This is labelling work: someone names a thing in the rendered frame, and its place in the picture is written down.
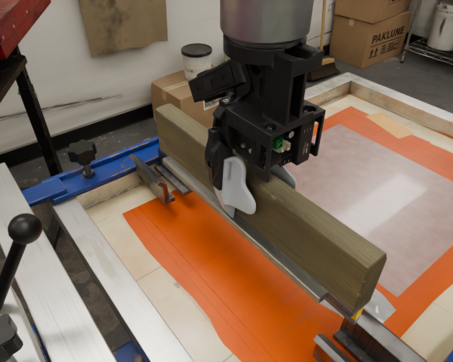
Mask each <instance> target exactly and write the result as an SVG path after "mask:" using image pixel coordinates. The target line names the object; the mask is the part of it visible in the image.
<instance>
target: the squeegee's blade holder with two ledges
mask: <svg viewBox="0 0 453 362"><path fill-rule="evenodd" d="M163 164H164V165H165V166H166V167H167V168H168V169H169V170H170V171H171V172H172V173H173V174H174V175H175V176H176V177H177V178H179V179H180V180H181V181H182V182H183V183H184V184H185V185H187V186H188V187H189V188H190V189H191V190H192V191H193V192H195V194H197V196H199V197H200V198H201V199H202V200H203V201H204V202H205V203H206V204H207V205H209V206H210V207H211V208H212V209H213V210H214V211H216V212H217V213H218V214H219V215H220V216H221V217H222V218H223V219H224V220H225V221H226V222H227V223H228V224H229V225H231V226H232V227H233V228H234V229H235V230H236V231H238V232H239V233H240V234H241V235H242V236H243V237H244V238H245V239H247V240H248V241H249V242H250V243H251V244H252V245H253V246H254V247H255V248H256V249H257V250H258V251H260V252H261V253H262V254H263V255H264V256H265V257H266V258H267V259H269V260H270V261H271V262H272V263H273V264H274V265H276V267H277V268H279V270H281V271H282V272H283V273H284V274H285V275H286V276H287V277H288V278H289V279H291V280H292V281H293V282H294V283H295V284H296V285H298V286H299V287H300V288H301V289H302V290H303V291H304V292H305V293H306V294H307V295H308V296H309V297H310V298H312V299H313V300H314V301H315V302H316V303H320V302H322V301H323V300H324V299H325V298H327V294H328V291H327V290H326V289H324V288H323V287H322V286H321V285H320V284H319V283H318V282H317V281H316V280H314V279H313V278H312V277H311V276H309V275H308V274H307V273H306V272H305V271H304V270H302V268H300V267H299V266H298V265H297V264H296V263H294V262H293V261H292V260H291V259H290V258H288V257H287V256H286V255H285V254H284V253H283V252H282V251H281V250H280V249H278V248H277V247H276V246H275V245H273V244H272V243H271V242H270V241H269V240H267V239H266V238H265V237H264V236H263V235H262V234H261V233H260V232H258V231H257V230H256V229H255V228H253V227H252V226H251V225H250V224H249V223H248V222H247V221H246V220H245V219H243V218H242V217H241V216H240V215H238V214H237V213H235V217H234V218H232V217H231V216H229V215H228V214H227V213H226V211H225V210H224V209H223V208H222V206H221V204H220V202H219V200H218V198H217V196H216V195H215V194H214V193H212V191H210V189H208V188H207V187H206V186H205V185H203V184H202V183H201V182H200V181H199V180H197V179H196V178H195V177H194V176H193V175H192V174H191V173H190V172H188V171H187V170H186V169H185V168H184V167H182V166H181V165H180V164H179V163H177V162H176V161H175V160H174V159H173V158H172V157H171V156H168V157H165V158H163Z"/></svg>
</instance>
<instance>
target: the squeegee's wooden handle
mask: <svg viewBox="0 0 453 362"><path fill-rule="evenodd" d="M155 118H156V124H157V133H158V139H159V144H160V152H161V153H162V154H163V155H165V156H166V157H168V156H171V157H172V158H173V159H174V160H175V161H176V162H177V163H179V164H180V165H181V166H182V167H184V168H185V169H186V170H187V171H188V172H190V173H191V174H192V175H193V176H194V177H195V178H196V179H197V180H199V181H200V182H201V183H202V184H203V185H205V186H206V187H207V188H208V189H210V191H212V193H214V194H215V195H216V193H215V191H214V186H213V185H212V184H211V181H210V179H209V174H208V172H207V169H206V165H205V158H204V156H205V149H206V143H207V141H208V137H209V133H208V129H207V128H206V127H205V126H203V125H201V124H200V123H199V122H197V121H196V120H194V119H192V118H191V117H190V116H189V115H187V114H186V113H184V112H182V111H181V110H180V109H179V108H177V107H175V106H174V105H173V104H171V103H168V104H165V105H164V106H160V107H157V108H156V109H155ZM233 154H234V155H235V156H238V157H241V158H242V160H243V161H244V163H245V166H246V171H247V173H246V186H247V188H248V190H249V191H250V193H251V195H252V196H253V198H254V199H255V203H256V211H255V213H253V214H252V215H250V214H247V213H245V212H243V211H241V210H239V209H237V208H236V213H237V214H238V215H240V216H241V217H242V218H243V219H245V220H246V221H247V222H248V223H249V224H250V225H251V226H252V227H253V228H255V229H256V230H257V231H258V232H260V233H261V234H262V235H263V236H264V237H265V238H266V239H267V240H269V241H270V242H271V243H272V244H273V245H275V246H276V247H277V248H278V249H280V250H281V251H282V252H283V253H284V254H285V255H286V256H287V257H288V258H290V259H291V260H292V261H293V262H294V263H296V264H297V265H298V266H299V267H300V268H302V270H304V271H305V272H306V273H307V274H308V275H309V276H311V277H312V278H313V279H314V280H316V281H317V282H318V283H319V284H320V285H321V286H322V287H323V288H324V289H326V290H327V291H328V294H327V297H328V298H329V299H330V300H331V301H332V302H333V303H334V304H335V305H336V306H337V307H339V308H340V309H341V310H342V311H343V312H345V313H346V314H347V315H348V316H350V317H353V316H354V315H355V314H356V313H357V312H359V311H360V310H361V309H362V308H363V307H364V306H365V305H366V304H367V303H368V302H369V301H370V300H371V297H372V294H373V292H374V290H375V287H376V285H377V282H378V280H379V278H380V275H381V273H382V270H383V267H384V266H385V263H386V260H387V254H386V253H385V252H384V251H383V250H381V249H379V248H378V247H377V246H376V245H374V244H373V243H371V242H369V241H368V240H367V239H366V238H364V237H362V236H361V235H360V234H358V233H357V232H355V231H353V230H352V229H351V228H350V227H348V226H346V225H345V224H343V222H341V221H339V220H338V219H336V218H335V217H334V216H332V215H331V214H329V213H327V212H326V211H325V210H324V209H322V208H320V207H319V206H318V205H317V204H315V203H313V202H312V201H310V200H309V199H308V198H306V197H305V196H303V195H302V194H300V193H299V192H298V191H296V190H294V189H293V188H292V187H291V186H289V185H287V184H286V183H285V182H284V181H282V180H280V179H279V178H277V177H276V176H275V175H273V174H272V173H270V176H269V182H268V183H266V182H264V181H263V180H261V179H260V178H259V177H257V176H256V175H254V174H253V173H252V172H250V164H249V163H248V162H247V160H246V159H245V158H244V157H242V156H240V155H239V154H237V153H236V150H234V149H233Z"/></svg>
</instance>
